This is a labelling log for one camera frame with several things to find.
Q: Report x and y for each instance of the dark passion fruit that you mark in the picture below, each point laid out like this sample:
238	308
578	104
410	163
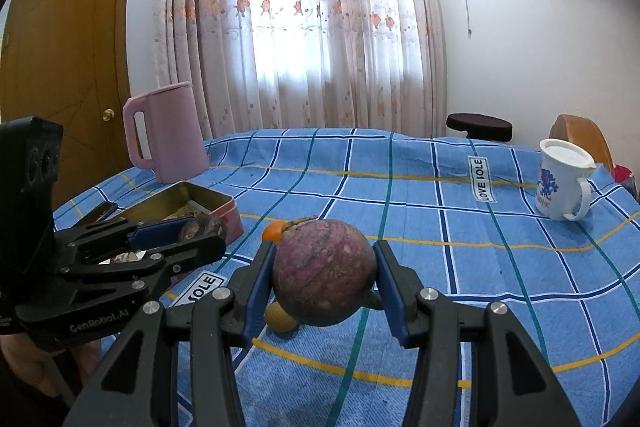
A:
203	224

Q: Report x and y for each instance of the brown wooden door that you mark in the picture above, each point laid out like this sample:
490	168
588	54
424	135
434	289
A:
59	62

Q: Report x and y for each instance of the purple round fruit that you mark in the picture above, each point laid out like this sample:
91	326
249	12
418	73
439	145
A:
323	271

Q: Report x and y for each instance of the large orange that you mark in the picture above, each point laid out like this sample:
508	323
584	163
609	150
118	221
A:
273	233

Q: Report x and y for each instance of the dark round stool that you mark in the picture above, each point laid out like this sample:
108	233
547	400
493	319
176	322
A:
481	127

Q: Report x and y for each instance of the pink electric kettle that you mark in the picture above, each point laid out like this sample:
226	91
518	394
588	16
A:
172	131

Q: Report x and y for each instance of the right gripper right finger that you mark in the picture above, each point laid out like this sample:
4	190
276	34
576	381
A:
512	384

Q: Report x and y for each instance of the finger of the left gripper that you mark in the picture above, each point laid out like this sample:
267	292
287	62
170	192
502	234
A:
101	239
153	272

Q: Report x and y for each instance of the blue plaid tablecloth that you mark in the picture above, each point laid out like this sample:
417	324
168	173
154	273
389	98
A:
462	215

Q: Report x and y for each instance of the paper leaflet in tin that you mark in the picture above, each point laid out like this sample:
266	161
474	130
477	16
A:
149	235

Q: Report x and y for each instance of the small brown longan far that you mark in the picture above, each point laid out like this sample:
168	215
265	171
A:
278	320

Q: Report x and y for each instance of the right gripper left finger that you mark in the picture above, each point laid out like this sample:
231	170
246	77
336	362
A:
136	383

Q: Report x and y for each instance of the black smartphone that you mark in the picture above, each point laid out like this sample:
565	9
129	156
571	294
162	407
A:
99	213

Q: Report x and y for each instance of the pink floral tin box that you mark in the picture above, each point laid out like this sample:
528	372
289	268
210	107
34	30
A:
185	199

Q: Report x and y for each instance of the left hand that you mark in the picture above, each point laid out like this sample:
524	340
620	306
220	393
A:
28	362

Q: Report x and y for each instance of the sheer floral curtain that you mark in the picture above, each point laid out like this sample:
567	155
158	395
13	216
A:
260	64

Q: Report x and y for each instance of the brown leather armchair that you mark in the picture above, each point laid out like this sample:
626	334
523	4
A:
585	133

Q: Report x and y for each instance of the white mug blue print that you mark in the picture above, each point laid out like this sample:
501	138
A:
563	190

